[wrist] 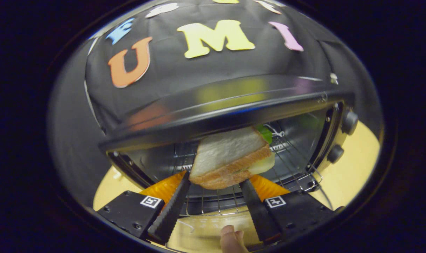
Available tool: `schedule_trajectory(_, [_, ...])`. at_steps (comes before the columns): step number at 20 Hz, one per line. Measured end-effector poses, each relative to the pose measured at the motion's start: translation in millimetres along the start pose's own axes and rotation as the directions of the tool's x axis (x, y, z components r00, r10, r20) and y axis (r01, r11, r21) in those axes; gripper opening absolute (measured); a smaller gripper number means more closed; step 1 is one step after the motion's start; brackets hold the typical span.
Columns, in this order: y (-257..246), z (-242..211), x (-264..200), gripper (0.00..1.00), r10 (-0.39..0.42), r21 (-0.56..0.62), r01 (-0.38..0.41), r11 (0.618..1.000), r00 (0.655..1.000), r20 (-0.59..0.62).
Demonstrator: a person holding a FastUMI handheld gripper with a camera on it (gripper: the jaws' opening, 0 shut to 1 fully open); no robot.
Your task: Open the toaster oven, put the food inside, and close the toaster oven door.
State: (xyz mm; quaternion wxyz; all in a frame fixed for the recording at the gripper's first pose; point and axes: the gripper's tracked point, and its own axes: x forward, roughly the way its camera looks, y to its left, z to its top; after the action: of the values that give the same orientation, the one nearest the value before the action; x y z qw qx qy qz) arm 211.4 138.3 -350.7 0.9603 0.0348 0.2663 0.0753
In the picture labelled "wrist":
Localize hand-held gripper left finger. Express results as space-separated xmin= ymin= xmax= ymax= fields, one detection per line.
xmin=96 ymin=171 xmax=191 ymax=245

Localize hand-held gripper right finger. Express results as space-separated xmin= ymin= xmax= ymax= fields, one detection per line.
xmin=239 ymin=175 xmax=344 ymax=246

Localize toast sandwich with lettuce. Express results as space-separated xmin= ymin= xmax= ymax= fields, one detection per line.
xmin=188 ymin=125 xmax=276 ymax=190

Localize black toaster oven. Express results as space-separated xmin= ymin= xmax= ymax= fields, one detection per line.
xmin=99 ymin=74 xmax=359 ymax=253

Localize metal wire oven rack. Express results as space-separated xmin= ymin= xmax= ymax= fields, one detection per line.
xmin=171 ymin=134 xmax=324 ymax=216

